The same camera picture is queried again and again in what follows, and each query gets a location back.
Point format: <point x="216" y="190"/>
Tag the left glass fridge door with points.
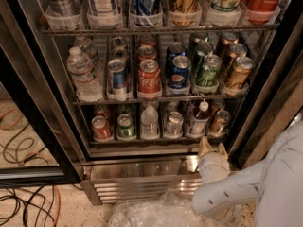
<point x="29" y="60"/>

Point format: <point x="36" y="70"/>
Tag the red coca-cola can front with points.
<point x="149" y="77"/>

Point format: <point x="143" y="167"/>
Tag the orange can bottom shelf rear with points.
<point x="217" y="104"/>

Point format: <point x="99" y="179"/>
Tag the gold can middle front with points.
<point x="239" y="72"/>

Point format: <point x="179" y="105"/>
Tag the red can bottom shelf rear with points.
<point x="102" y="110"/>

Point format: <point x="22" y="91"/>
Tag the blue pepsi can front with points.
<point x="179" y="72"/>

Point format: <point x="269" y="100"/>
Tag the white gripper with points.
<point x="213" y="161"/>

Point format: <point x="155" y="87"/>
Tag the top wire shelf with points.
<point x="156" y="30"/>

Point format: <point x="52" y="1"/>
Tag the right glass fridge door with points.
<point x="284" y="104"/>

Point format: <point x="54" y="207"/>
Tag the blue silver can front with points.
<point x="117" y="76"/>

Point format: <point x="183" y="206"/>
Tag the blue pepsi can rear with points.
<point x="173" y="50"/>

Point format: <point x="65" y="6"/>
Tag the clear water bottle bottom shelf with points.
<point x="149" y="123"/>

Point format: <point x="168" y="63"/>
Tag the red can bottom shelf front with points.
<point x="100" y="127"/>

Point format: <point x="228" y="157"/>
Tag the silver can middle rear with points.
<point x="118" y="42"/>

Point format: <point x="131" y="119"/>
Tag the blue pepsi can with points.
<point x="173" y="50"/>
<point x="179" y="72"/>

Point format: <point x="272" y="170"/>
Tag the red coca-cola can rear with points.
<point x="149" y="40"/>

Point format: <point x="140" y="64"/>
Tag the green can bottom shelf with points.
<point x="125" y="126"/>

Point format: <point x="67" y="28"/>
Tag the gold tall can top shelf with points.
<point x="181" y="9"/>

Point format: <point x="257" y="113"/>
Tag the crumpled clear plastic bag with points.
<point x="169" y="210"/>

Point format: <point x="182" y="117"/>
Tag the orange can bottom shelf front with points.
<point x="220" y="121"/>

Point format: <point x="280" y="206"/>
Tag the wire shelf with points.
<point x="159" y="99"/>
<point x="156" y="30"/>

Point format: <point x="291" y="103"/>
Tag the orange can shelf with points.
<point x="220" y="121"/>
<point x="217" y="104"/>

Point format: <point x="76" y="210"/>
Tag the large water bottle middle shelf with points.
<point x="84" y="76"/>

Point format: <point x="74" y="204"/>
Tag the steel fridge bottom grille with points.
<point x="109" y="182"/>

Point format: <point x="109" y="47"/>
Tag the middle wire shelf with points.
<point x="159" y="99"/>

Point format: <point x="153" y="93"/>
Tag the glass fridge door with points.
<point x="29" y="60"/>
<point x="284" y="104"/>

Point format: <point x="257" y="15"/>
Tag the green can middle front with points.
<point x="208" y="71"/>

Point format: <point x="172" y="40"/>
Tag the gold can middle rear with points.
<point x="225" y="39"/>

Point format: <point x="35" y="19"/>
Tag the silver can bottom shelf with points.
<point x="173" y="123"/>

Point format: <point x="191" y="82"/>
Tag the green can middle rear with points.
<point x="195" y="38"/>

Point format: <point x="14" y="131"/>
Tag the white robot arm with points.
<point x="275" y="184"/>

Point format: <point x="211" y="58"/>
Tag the brown bottle white cap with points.
<point x="199" y="118"/>

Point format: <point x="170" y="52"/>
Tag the rear water bottle middle shelf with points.
<point x="87" y="46"/>

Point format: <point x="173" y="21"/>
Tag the red coca-cola can top shelf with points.
<point x="260" y="12"/>

